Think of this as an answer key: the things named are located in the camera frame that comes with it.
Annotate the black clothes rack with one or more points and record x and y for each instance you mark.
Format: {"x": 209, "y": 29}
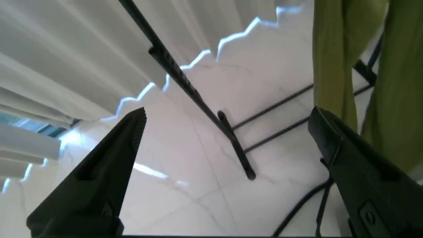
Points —
{"x": 172, "y": 66}

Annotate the window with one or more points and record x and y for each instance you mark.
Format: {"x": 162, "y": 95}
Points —
{"x": 33, "y": 125}

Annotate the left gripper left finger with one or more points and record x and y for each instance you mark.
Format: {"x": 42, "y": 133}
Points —
{"x": 92, "y": 191}

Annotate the green shirt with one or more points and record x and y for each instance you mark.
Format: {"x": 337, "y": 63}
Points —
{"x": 330, "y": 49}

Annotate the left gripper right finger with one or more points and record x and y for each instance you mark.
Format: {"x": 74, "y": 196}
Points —
{"x": 380, "y": 191}

